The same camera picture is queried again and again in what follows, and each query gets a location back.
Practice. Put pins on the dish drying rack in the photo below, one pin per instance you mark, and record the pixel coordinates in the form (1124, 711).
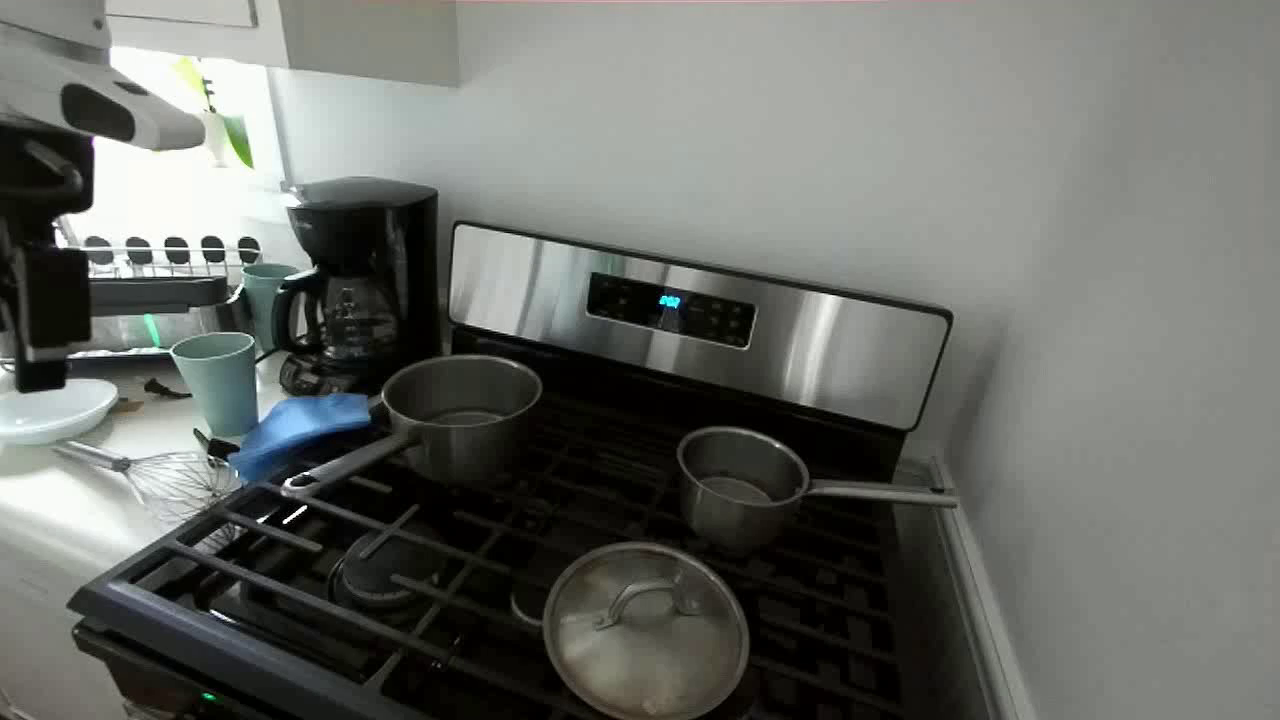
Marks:
(151, 292)

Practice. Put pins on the white plate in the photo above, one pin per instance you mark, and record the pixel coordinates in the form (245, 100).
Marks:
(63, 412)

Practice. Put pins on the blue cloth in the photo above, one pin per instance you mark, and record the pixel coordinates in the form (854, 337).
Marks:
(297, 426)

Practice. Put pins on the black stainless gas stove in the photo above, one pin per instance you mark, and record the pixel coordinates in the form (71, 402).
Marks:
(393, 596)

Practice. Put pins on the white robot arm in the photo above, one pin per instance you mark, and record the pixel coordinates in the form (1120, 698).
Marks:
(56, 97)

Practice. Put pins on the white upper cabinet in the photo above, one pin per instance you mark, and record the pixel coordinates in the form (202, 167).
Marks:
(353, 36)

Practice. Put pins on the metal whisk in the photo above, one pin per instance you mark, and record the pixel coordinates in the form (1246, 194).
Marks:
(176, 478)

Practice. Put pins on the small silver saucepan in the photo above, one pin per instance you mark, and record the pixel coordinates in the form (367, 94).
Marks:
(747, 490)

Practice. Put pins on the black coffee maker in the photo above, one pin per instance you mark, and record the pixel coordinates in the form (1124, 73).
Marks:
(367, 300)

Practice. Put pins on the silver pot lid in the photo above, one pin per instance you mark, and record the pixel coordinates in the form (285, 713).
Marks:
(645, 634)

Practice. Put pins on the light green cup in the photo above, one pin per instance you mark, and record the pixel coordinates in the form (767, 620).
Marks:
(223, 377)

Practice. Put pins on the large silver saucepan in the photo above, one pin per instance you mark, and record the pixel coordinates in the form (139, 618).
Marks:
(453, 423)

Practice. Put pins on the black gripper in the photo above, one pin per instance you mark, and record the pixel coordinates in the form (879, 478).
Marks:
(43, 286)

